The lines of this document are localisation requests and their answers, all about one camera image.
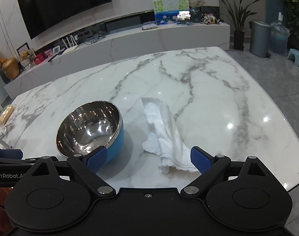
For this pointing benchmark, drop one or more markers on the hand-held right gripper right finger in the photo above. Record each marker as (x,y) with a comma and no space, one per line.
(199,160)

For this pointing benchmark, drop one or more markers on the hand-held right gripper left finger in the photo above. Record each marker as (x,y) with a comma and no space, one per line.
(98,159)

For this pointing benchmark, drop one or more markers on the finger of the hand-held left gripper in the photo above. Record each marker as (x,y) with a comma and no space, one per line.
(7,153)

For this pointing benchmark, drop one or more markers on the steel bowl with blue outside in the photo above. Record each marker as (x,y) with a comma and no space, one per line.
(90,127)

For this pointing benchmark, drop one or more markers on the white cloth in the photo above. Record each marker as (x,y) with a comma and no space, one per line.
(161,132)

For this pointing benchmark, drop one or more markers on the person's red-brown clothing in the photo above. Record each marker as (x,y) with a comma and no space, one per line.
(2,193)

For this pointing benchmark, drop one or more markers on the bamboo mat in plastic packet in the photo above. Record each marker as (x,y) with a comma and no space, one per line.
(4,115)

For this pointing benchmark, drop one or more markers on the gold vase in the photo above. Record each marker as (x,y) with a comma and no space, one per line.
(10,68)

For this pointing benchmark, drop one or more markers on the brown teddy bear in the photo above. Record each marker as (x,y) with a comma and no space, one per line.
(25,56)

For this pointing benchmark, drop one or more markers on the red box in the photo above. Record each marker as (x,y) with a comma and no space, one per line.
(39,59)

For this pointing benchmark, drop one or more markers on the pink box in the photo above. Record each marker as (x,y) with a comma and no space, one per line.
(48,53)

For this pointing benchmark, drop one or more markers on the white router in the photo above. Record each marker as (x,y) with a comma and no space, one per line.
(70,49)

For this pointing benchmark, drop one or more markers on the small white device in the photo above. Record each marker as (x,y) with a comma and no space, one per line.
(56,50)

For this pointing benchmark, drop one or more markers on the potted plant in black pot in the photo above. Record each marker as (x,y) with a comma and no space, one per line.
(238,38)

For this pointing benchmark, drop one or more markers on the grey trash can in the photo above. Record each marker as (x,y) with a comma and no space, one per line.
(259,39)

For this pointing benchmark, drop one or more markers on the black and white block toy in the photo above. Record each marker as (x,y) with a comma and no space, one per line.
(209,19)

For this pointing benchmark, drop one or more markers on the small teal stool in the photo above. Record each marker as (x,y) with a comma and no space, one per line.
(295,55)

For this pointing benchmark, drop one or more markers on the white book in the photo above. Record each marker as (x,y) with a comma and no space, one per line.
(149,26)

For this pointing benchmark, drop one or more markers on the blue water jug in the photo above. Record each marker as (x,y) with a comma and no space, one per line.
(279,40)

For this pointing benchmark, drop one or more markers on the blue glass jar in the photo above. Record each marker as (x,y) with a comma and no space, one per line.
(195,15)

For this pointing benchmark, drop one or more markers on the lotus pond painting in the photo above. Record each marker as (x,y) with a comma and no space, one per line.
(164,12)

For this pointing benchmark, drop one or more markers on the black flat television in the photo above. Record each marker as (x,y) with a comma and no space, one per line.
(63,5)

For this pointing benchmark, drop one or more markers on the hanging green vine plant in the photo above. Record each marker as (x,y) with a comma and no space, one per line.
(293,5)

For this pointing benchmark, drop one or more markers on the black picture frame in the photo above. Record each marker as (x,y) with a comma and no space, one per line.
(23,49)

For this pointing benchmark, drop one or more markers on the small shiny picture frame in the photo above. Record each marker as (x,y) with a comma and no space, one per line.
(183,15)

